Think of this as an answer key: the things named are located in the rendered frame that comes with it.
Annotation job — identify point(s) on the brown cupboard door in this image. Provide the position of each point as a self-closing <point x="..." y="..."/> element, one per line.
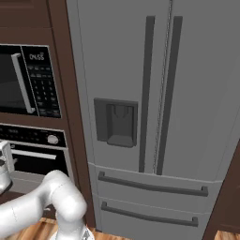
<point x="22" y="12"/>

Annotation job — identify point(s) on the grey fridge drawer front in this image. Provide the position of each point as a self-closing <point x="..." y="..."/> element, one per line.
<point x="146" y="226"/>
<point x="156" y="197"/>

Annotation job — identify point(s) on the silver oven knob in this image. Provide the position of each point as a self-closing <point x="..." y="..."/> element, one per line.
<point x="52" y="139"/>

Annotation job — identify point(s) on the grey fridge door with dispenser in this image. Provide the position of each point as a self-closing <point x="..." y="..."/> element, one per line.
<point x="115" y="56"/>

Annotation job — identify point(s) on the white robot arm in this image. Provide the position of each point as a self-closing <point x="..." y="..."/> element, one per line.
<point x="64" y="200"/>

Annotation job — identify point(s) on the black microwave door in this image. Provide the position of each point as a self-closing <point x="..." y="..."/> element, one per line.
<point x="9" y="84"/>

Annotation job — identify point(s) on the brown wooden side panel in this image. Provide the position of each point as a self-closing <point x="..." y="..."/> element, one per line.
<point x="228" y="200"/>

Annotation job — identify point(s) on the oven door with dark window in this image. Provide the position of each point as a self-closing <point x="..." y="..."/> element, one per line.
<point x="40" y="167"/>

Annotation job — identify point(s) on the plain grey fridge door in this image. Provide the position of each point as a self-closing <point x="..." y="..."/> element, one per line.
<point x="209" y="93"/>

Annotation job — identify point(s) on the black and silver oven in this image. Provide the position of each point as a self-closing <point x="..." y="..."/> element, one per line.
<point x="31" y="136"/>

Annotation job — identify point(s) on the black microwave oven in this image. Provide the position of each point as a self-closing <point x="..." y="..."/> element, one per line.
<point x="43" y="84"/>

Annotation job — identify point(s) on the brown wooden appliance cabinet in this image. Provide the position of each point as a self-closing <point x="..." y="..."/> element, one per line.
<point x="67" y="78"/>

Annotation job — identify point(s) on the grey fridge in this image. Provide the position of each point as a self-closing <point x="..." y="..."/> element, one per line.
<point x="200" y="93"/>

